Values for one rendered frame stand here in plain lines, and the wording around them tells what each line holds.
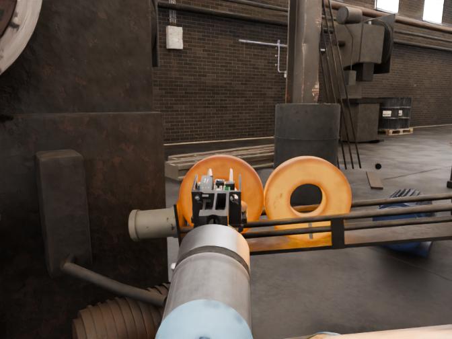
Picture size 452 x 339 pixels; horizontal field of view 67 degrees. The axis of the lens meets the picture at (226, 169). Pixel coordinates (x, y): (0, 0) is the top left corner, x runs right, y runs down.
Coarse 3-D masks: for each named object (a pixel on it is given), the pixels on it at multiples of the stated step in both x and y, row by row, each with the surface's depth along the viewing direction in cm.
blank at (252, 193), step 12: (216, 156) 62; (228, 156) 62; (192, 168) 62; (204, 168) 62; (216, 168) 61; (228, 168) 61; (240, 168) 61; (252, 168) 63; (192, 180) 62; (228, 180) 62; (252, 180) 62; (180, 192) 63; (252, 192) 62; (180, 204) 63; (252, 204) 62; (252, 216) 63
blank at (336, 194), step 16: (288, 160) 63; (304, 160) 60; (320, 160) 60; (272, 176) 61; (288, 176) 61; (304, 176) 61; (320, 176) 60; (336, 176) 60; (272, 192) 61; (288, 192) 61; (336, 192) 61; (272, 208) 62; (288, 208) 62; (320, 208) 63; (336, 208) 61; (304, 224) 62; (320, 224) 62; (304, 240) 63
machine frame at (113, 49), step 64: (64, 0) 73; (128, 0) 80; (64, 64) 75; (128, 64) 82; (0, 128) 66; (64, 128) 72; (128, 128) 79; (0, 192) 68; (128, 192) 82; (0, 256) 69; (128, 256) 84; (0, 320) 71; (64, 320) 78
